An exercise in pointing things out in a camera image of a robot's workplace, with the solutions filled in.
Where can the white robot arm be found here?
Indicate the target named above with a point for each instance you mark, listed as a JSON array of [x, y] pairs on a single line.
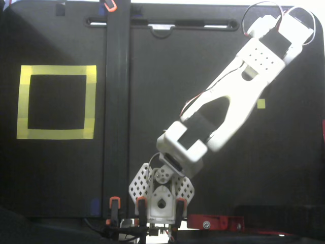
[[241, 101]]

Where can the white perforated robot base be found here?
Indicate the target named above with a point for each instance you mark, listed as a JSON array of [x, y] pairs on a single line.
[[138, 185]]

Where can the long black flat strip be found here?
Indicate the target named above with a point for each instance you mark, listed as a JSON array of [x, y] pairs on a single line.
[[116, 101]]

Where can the orange black spring clamp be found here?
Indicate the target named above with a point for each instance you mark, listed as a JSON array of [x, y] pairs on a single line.
[[141, 211], [114, 213], [180, 211], [110, 7]]

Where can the small yellow tape marker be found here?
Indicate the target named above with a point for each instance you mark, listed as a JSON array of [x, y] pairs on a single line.
[[261, 104]]

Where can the blue tape piece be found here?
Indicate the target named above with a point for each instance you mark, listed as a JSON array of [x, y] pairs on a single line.
[[95, 207]]

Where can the yellow tape square outline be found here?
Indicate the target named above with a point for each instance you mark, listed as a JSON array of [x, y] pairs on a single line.
[[56, 69]]

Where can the red corner bracket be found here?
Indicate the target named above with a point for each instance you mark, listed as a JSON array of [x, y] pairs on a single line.
[[198, 221]]

